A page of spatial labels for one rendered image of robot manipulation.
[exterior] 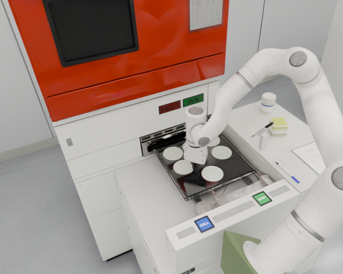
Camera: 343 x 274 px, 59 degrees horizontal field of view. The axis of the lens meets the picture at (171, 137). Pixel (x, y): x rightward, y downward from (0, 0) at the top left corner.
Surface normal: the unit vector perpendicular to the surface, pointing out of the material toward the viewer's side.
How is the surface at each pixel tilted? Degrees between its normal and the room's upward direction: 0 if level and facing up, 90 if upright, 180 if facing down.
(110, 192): 90
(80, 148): 90
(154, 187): 0
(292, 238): 46
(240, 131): 0
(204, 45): 91
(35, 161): 0
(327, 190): 81
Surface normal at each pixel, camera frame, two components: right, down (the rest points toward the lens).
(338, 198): -0.77, 0.31
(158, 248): -0.05, -0.78
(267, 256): -0.65, -0.33
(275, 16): 0.42, 0.55
